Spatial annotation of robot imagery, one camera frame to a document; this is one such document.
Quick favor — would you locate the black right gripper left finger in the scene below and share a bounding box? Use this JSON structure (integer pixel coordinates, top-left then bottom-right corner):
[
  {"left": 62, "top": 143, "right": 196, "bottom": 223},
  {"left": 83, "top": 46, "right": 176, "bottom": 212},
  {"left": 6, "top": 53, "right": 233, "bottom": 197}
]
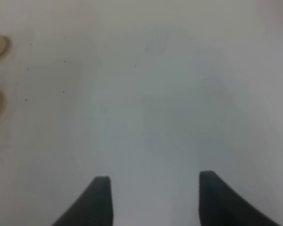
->
[{"left": 53, "top": 176, "right": 114, "bottom": 226}]

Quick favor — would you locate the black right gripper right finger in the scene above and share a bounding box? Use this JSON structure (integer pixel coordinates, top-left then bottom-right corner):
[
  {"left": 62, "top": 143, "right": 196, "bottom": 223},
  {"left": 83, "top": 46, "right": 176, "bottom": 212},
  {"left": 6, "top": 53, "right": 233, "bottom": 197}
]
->
[{"left": 199, "top": 171, "right": 278, "bottom": 226}]

